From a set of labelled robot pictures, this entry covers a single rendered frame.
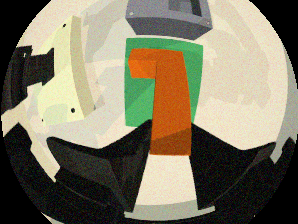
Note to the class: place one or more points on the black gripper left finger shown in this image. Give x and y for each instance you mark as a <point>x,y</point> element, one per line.
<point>119,165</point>

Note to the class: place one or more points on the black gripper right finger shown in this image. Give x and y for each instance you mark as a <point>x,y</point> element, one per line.
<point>217,166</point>

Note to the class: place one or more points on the orange l-shaped part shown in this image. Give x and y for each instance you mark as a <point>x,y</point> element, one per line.
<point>172,118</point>

